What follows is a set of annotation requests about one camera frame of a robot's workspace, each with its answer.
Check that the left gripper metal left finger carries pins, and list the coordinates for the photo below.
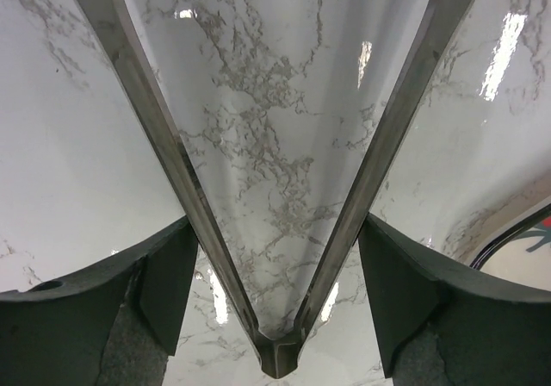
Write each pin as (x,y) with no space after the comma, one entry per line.
(115,322)

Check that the metal tweezers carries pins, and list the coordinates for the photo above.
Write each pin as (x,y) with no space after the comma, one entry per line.
(113,26)

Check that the strawberry pattern square plate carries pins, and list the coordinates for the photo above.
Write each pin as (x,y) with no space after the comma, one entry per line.
(520,253)

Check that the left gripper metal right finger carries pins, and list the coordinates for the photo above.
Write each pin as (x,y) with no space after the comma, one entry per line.
(439,322)

